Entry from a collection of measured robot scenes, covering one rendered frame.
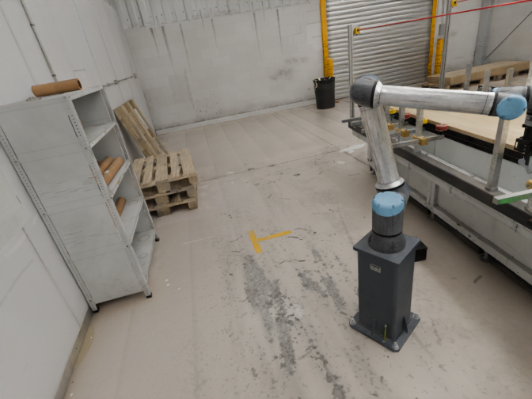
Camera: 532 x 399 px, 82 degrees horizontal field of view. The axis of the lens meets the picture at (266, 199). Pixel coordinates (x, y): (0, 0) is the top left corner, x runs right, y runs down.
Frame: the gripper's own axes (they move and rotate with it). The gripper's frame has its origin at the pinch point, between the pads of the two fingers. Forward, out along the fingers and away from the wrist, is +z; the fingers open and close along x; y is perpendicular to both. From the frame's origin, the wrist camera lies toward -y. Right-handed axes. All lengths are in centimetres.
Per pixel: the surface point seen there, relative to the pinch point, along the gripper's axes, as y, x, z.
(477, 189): 40, -14, 29
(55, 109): 95, 219, -52
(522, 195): 4.2, -3.1, 14.4
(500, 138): 33.7, -16.0, -3.1
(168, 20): 735, 202, -154
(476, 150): 73, -39, 19
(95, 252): 94, 234, 46
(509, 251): 36, -41, 79
